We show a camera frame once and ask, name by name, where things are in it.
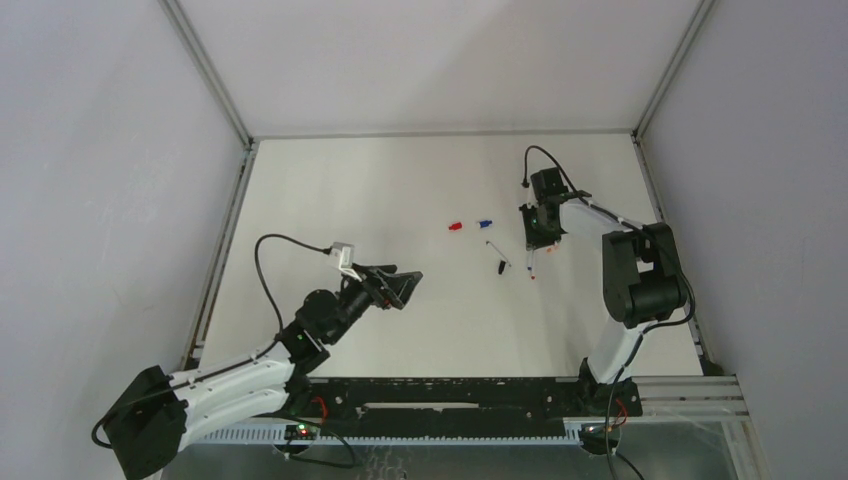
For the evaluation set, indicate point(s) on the white pen black tip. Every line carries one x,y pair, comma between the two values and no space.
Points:
504,262

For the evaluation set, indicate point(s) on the controller board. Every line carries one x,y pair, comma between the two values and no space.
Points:
597,441
301,432

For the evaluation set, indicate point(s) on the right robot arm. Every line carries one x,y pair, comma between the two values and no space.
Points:
642,281

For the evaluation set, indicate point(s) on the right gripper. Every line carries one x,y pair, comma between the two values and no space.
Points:
540,228

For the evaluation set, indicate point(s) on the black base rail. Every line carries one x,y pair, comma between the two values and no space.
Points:
457,408

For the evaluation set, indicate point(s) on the left controller board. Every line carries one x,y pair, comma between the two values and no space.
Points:
301,432

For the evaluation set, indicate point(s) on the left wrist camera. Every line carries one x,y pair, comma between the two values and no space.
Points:
341,257

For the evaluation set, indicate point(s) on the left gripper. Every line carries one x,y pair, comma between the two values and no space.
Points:
380,289

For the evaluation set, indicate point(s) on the right controller board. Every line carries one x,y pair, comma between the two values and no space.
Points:
597,441

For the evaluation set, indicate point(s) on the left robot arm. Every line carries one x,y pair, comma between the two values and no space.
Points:
158,415

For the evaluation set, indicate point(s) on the white pen red tip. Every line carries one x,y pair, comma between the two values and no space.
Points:
530,261

